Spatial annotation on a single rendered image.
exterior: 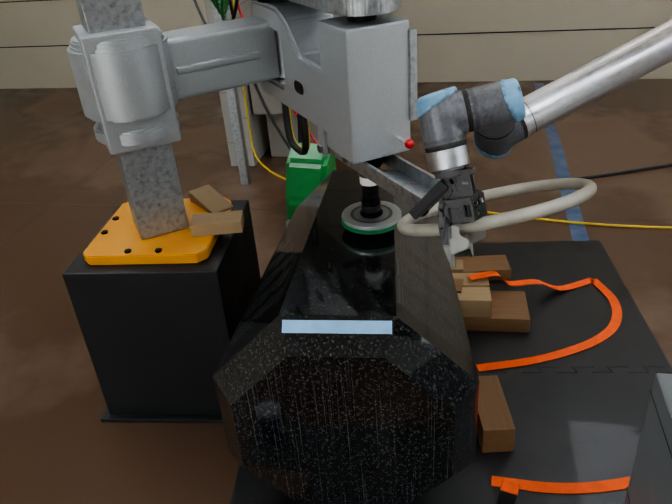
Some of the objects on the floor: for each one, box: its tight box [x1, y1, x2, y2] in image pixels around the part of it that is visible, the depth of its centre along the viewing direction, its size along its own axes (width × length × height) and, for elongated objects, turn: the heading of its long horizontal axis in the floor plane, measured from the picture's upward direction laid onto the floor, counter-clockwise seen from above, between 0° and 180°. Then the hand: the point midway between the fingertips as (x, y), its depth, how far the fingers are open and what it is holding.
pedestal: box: [62, 200, 261, 423], centre depth 279 cm, size 66×66×74 cm
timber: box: [477, 375, 515, 453], centre depth 252 cm, size 30×12×12 cm, turn 7°
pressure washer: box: [286, 113, 336, 228], centre depth 383 cm, size 35×35×87 cm
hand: (459, 258), depth 143 cm, fingers open, 8 cm apart
